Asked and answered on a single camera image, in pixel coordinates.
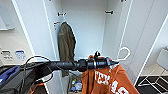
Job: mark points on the white clothes hanger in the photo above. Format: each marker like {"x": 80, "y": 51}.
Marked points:
{"x": 127, "y": 50}
{"x": 63, "y": 18}

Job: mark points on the orange printed hoodie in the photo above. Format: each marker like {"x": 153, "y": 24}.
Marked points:
{"x": 106, "y": 81}

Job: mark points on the white wardrobe door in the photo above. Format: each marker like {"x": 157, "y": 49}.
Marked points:
{"x": 36, "y": 30}
{"x": 146, "y": 33}

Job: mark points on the dark green jacket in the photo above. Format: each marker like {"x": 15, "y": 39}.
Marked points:
{"x": 66, "y": 43}

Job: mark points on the white wardrobe carcass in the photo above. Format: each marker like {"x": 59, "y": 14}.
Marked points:
{"x": 86, "y": 26}

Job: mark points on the orange label sticker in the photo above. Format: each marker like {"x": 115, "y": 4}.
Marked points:
{"x": 56, "y": 23}

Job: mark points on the orange floor frame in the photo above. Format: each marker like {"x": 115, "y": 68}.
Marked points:
{"x": 35, "y": 89}

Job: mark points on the grey wall board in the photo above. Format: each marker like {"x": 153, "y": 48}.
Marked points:
{"x": 6, "y": 16}

